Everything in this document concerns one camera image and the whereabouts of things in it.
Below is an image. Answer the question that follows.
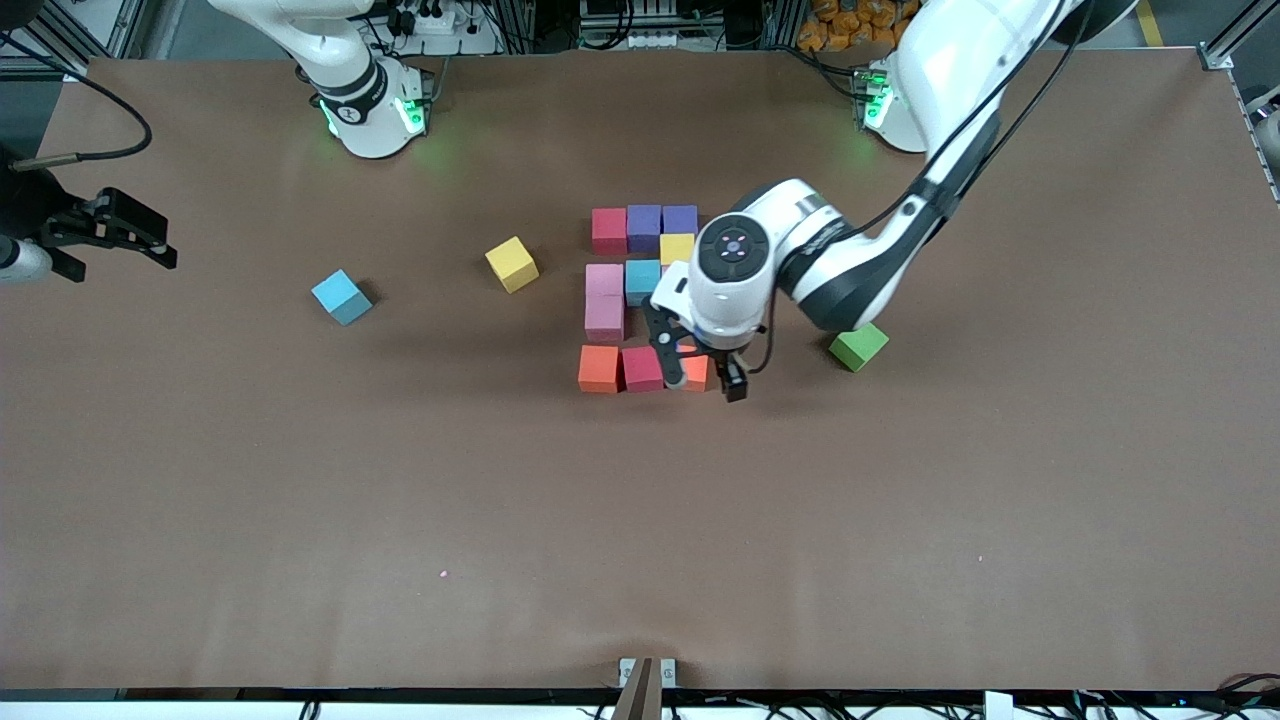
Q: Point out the blue foam cube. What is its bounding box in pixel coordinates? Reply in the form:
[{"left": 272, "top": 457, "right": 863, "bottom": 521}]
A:
[
  {"left": 623, "top": 258, "right": 663, "bottom": 307},
  {"left": 310, "top": 268, "right": 374, "bottom": 327}
]

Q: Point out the green foam cube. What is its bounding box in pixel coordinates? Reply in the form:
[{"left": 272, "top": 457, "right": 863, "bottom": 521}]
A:
[{"left": 828, "top": 322, "right": 890, "bottom": 374}]

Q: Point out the brown table cover sheet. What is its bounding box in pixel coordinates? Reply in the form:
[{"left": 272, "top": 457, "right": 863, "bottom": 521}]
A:
[{"left": 0, "top": 48, "right": 1280, "bottom": 693}]

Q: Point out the bag of oranges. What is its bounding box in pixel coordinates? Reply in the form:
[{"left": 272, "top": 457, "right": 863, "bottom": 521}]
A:
[{"left": 797, "top": 0, "right": 916, "bottom": 53}]

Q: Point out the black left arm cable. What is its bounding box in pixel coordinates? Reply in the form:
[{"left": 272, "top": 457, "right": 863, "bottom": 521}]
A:
[{"left": 745, "top": 0, "right": 1093, "bottom": 377}]

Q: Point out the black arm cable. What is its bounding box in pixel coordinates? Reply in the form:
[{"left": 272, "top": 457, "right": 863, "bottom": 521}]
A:
[
  {"left": 0, "top": 30, "right": 153, "bottom": 166},
  {"left": 745, "top": 0, "right": 1093, "bottom": 377}
]

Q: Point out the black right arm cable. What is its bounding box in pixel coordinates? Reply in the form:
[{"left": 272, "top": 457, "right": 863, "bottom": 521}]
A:
[{"left": 0, "top": 30, "right": 153, "bottom": 166}]

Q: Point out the small metal bracket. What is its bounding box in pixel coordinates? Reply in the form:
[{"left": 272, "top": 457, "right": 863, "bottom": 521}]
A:
[{"left": 619, "top": 657, "right": 678, "bottom": 689}]

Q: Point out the brown camera pole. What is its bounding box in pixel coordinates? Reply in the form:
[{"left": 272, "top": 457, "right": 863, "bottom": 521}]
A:
[{"left": 612, "top": 657, "right": 664, "bottom": 720}]

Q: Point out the metal table edge rail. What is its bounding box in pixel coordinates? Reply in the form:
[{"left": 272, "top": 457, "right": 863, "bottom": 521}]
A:
[{"left": 1226, "top": 68, "right": 1280, "bottom": 206}]

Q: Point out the black cable bundle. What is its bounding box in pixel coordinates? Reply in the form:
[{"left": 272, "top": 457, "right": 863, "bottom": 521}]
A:
[{"left": 1215, "top": 672, "right": 1280, "bottom": 716}]

